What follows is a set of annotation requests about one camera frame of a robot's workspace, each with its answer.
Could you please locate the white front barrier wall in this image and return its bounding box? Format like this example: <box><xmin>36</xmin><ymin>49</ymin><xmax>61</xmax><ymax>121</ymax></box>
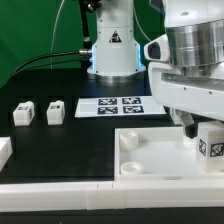
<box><xmin>0</xmin><ymin>179</ymin><xmax>224</xmax><ymax>212</ymax></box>

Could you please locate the white square tabletop tray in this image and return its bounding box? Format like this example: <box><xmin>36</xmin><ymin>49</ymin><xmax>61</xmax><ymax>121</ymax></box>
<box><xmin>114</xmin><ymin>127</ymin><xmax>224</xmax><ymax>181</ymax></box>

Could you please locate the black cable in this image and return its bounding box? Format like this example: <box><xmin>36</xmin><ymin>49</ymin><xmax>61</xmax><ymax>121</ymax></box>
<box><xmin>11</xmin><ymin>49</ymin><xmax>93</xmax><ymax>78</ymax></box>

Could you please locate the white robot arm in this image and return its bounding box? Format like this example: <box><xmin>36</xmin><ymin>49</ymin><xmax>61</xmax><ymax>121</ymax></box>
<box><xmin>79</xmin><ymin>0</ymin><xmax>224</xmax><ymax>137</ymax></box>

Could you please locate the white sheet with markers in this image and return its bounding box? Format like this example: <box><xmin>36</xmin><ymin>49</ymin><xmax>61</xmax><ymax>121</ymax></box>
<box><xmin>75</xmin><ymin>96</ymin><xmax>165</xmax><ymax>118</ymax></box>

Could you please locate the white left obstacle block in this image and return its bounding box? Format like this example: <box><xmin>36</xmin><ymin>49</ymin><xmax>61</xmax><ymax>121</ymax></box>
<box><xmin>0</xmin><ymin>137</ymin><xmax>12</xmax><ymax>171</ymax></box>

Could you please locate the grey thin cable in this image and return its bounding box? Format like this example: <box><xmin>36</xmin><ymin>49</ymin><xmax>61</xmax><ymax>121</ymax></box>
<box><xmin>49</xmin><ymin>0</ymin><xmax>67</xmax><ymax>70</ymax></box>

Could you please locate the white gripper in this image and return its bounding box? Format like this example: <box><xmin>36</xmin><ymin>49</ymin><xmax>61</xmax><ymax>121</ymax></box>
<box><xmin>148</xmin><ymin>62</ymin><xmax>224</xmax><ymax>139</ymax></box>

